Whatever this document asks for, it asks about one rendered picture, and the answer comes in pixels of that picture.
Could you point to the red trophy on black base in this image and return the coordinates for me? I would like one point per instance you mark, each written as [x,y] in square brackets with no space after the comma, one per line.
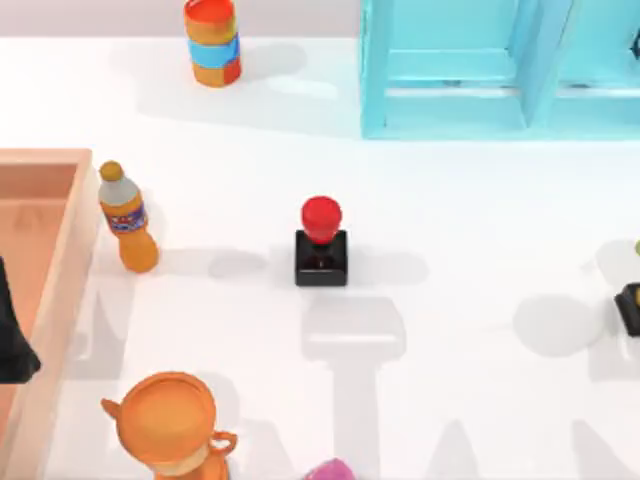
[321,240]

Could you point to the orange soda bottle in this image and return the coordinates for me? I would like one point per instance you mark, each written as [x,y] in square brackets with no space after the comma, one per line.
[127,222]

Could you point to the light blue rack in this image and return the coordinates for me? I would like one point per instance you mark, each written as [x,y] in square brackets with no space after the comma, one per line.
[465,105]

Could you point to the orange and blue can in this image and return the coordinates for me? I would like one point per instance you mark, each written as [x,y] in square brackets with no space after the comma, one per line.
[212,42]

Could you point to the pink object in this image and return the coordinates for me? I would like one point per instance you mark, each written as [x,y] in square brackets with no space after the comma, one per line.
[331,471]

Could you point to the orange trophy cup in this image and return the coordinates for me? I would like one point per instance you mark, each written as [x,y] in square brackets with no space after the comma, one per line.
[167,430]

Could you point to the salmon shallow box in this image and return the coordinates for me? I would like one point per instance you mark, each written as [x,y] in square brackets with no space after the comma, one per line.
[45,280]

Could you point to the yellow trophy on black base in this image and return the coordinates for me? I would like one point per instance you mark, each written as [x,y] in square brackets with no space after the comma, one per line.
[631,305]

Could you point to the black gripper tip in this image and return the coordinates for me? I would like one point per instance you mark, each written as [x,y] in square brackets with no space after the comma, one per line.
[12,345]

